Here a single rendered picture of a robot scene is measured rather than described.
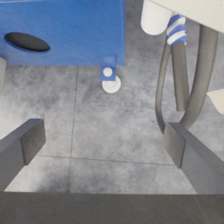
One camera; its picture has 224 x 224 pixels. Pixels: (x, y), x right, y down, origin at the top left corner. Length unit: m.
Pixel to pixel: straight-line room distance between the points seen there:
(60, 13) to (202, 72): 0.37
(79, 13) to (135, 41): 0.57
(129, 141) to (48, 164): 0.46
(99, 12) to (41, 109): 0.68
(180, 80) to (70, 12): 0.32
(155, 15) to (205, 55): 0.09
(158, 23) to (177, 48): 0.06
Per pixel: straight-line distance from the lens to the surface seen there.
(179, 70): 0.30
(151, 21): 0.28
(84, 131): 0.89
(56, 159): 0.95
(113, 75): 0.73
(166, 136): 0.17
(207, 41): 0.24
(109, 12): 0.46
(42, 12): 0.50
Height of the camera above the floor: 0.86
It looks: 82 degrees down
